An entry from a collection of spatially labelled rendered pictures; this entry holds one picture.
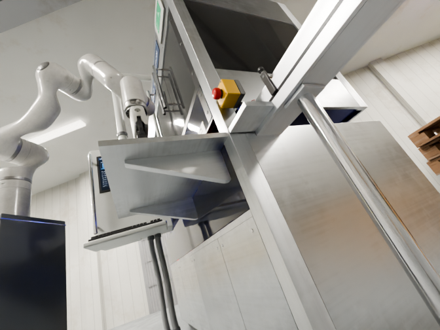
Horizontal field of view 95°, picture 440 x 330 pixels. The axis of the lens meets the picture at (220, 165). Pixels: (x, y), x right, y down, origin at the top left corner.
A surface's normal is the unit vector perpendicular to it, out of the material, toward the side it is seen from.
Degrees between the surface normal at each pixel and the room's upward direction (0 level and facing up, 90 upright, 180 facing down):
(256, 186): 90
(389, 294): 90
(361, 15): 180
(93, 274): 90
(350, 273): 90
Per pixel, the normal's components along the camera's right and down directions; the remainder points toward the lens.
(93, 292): -0.15, -0.36
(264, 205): 0.33, -0.49
